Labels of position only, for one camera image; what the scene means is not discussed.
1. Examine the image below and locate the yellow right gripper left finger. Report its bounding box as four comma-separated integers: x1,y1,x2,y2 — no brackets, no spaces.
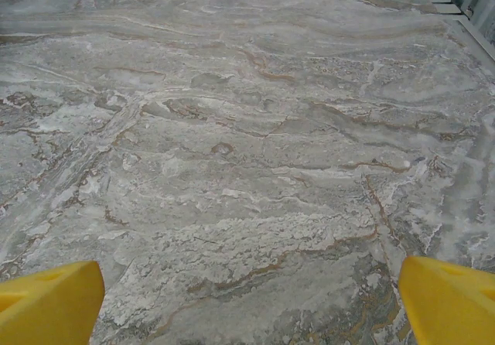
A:
0,259,106,345

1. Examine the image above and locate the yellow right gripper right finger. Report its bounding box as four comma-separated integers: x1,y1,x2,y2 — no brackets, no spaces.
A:
398,254,495,345

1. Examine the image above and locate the aluminium frame floor rail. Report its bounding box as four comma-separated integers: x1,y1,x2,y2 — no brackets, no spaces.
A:
428,0,495,58

